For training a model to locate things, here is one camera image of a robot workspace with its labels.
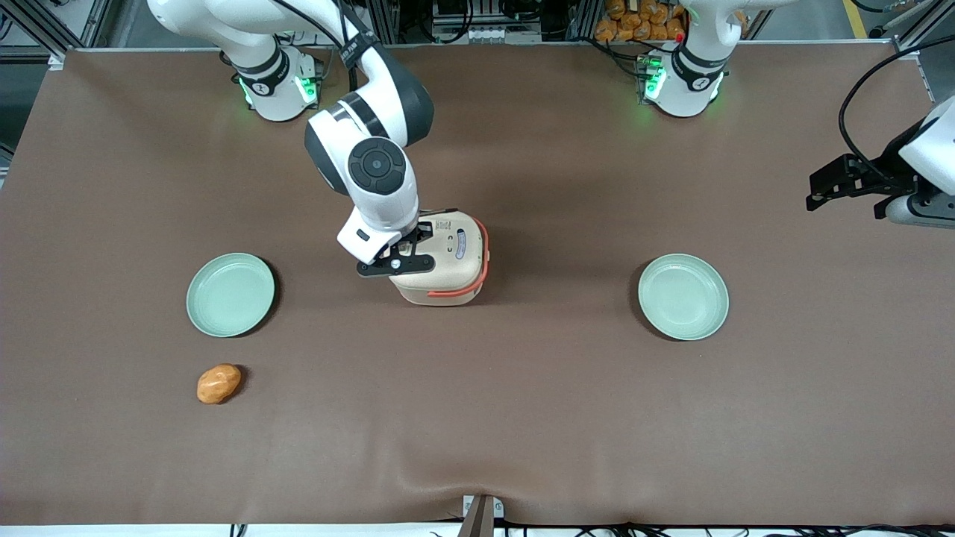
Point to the white rice cooker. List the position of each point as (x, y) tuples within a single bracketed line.
[(448, 276)]

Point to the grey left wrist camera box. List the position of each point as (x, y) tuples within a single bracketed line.
[(925, 212)]

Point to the light green round plate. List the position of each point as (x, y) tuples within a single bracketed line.
[(683, 297), (230, 294)]

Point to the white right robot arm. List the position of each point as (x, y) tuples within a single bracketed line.
[(373, 171)]

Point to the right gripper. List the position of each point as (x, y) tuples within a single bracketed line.
[(417, 235)]

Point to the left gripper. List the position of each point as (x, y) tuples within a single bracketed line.
[(889, 168)]

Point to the orange-brown potato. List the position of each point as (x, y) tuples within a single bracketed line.
[(218, 383)]

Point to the metal table edge bracket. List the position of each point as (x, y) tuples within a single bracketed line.
[(481, 514)]

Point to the pile of orange food items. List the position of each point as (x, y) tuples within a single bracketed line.
[(634, 22)]

